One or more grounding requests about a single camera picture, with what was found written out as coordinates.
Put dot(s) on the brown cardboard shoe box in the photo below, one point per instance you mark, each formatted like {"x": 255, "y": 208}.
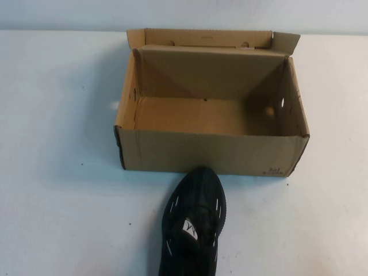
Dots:
{"x": 201, "y": 149}

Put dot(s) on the black mesh sneaker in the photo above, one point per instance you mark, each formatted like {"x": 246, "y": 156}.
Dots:
{"x": 184, "y": 244}

